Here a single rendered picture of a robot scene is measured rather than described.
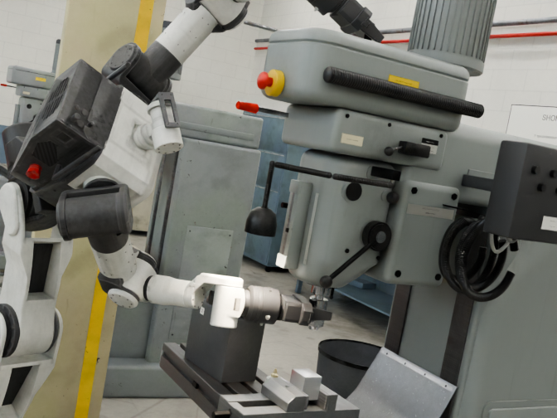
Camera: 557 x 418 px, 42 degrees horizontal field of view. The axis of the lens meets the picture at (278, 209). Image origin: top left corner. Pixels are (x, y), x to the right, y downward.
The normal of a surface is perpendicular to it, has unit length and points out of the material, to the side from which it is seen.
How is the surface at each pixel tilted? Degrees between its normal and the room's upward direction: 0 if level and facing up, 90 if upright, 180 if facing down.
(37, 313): 82
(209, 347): 90
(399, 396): 63
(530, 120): 90
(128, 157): 58
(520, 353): 88
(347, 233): 90
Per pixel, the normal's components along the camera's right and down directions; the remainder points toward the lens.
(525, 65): -0.86, -0.11
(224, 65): 0.48, 0.17
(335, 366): -0.66, 0.01
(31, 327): 0.78, 0.04
